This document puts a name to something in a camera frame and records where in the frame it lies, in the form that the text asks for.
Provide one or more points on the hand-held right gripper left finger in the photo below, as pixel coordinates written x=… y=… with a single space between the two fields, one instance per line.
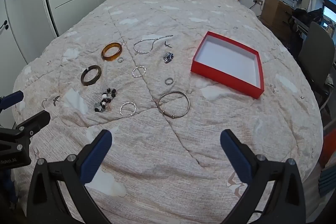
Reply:
x=95 y=158

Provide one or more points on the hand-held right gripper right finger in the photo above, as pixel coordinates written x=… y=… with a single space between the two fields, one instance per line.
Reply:
x=236 y=158

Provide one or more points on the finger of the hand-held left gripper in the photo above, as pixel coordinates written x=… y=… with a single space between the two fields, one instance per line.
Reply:
x=34 y=121
x=13 y=99

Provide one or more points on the dark brown bangle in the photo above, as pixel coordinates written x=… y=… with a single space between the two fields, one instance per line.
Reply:
x=83 y=79

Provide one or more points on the red jewelry box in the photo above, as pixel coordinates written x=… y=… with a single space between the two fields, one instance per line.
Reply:
x=225 y=79

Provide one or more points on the large silver bangle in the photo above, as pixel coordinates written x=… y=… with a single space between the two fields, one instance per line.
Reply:
x=159 y=106

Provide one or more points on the amber bangle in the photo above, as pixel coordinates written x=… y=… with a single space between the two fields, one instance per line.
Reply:
x=106 y=56

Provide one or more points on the grey chair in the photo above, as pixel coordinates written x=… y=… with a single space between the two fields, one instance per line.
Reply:
x=315 y=50

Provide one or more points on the wooden cabinet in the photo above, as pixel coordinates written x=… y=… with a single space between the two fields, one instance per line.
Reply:
x=275 y=14

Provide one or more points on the black bag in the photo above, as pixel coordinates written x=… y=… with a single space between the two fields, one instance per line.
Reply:
x=307 y=16

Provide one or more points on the wall outlet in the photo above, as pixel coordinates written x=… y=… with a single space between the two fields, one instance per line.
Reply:
x=258 y=1

